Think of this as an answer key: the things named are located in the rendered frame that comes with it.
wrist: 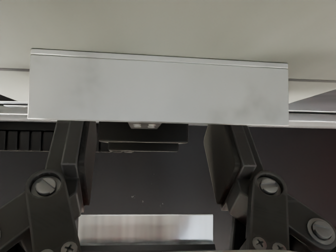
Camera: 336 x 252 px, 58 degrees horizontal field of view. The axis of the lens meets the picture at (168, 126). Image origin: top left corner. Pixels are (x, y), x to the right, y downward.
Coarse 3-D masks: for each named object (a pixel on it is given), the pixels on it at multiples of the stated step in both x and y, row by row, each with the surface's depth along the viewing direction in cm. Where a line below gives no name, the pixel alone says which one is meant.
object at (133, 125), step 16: (112, 128) 40; (128, 128) 40; (144, 128) 40; (160, 128) 40; (176, 128) 41; (112, 144) 41; (128, 144) 41; (144, 144) 41; (160, 144) 41; (176, 144) 42
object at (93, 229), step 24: (96, 216) 22; (120, 216) 22; (144, 216) 23; (168, 216) 23; (192, 216) 23; (96, 240) 22; (120, 240) 22; (144, 240) 22; (168, 240) 23; (192, 240) 23
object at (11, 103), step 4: (0, 96) 21; (4, 96) 21; (0, 100) 21; (4, 100) 21; (8, 100) 21; (12, 100) 21; (4, 104) 23; (8, 104) 23; (12, 104) 23; (16, 104) 23; (20, 104) 23; (24, 104) 23
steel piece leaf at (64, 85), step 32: (32, 64) 9; (64, 64) 9; (96, 64) 10; (128, 64) 10; (160, 64) 10; (192, 64) 10; (224, 64) 10; (256, 64) 10; (32, 96) 9; (64, 96) 9; (96, 96) 10; (128, 96) 10; (160, 96) 10; (192, 96) 10; (224, 96) 10; (256, 96) 10
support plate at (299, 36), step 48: (0, 0) 6; (48, 0) 6; (96, 0) 6; (144, 0) 6; (192, 0) 6; (240, 0) 6; (288, 0) 6; (0, 48) 9; (48, 48) 9; (96, 48) 9; (144, 48) 9; (192, 48) 9; (240, 48) 9; (288, 48) 9; (288, 96) 17
